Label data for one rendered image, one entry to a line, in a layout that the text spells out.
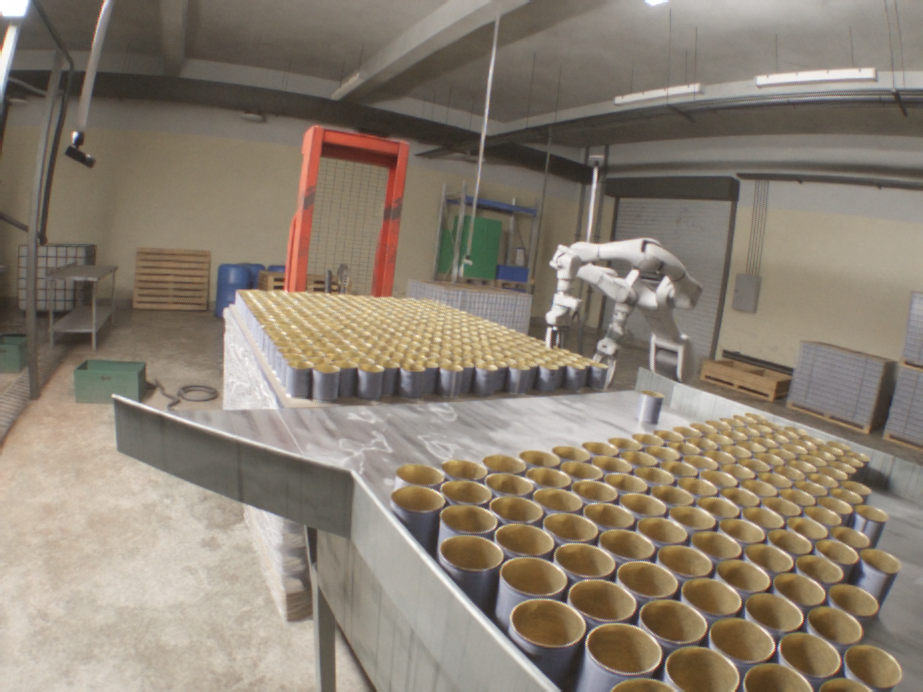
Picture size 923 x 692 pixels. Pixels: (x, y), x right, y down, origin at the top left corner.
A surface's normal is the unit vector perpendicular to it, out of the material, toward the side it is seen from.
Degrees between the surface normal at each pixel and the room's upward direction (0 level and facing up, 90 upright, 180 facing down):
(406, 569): 90
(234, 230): 90
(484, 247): 90
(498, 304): 91
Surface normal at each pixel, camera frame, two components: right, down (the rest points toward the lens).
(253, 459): -0.24, 0.14
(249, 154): 0.51, 0.21
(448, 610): -0.85, -0.01
